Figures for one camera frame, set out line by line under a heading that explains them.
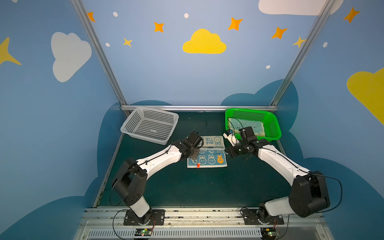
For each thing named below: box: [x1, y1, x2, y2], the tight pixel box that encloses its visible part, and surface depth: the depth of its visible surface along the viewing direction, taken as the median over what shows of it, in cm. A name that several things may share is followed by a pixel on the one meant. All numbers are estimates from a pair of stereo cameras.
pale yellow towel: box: [227, 117, 265, 137], surface depth 113 cm
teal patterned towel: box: [187, 135, 228, 168], surface depth 98 cm
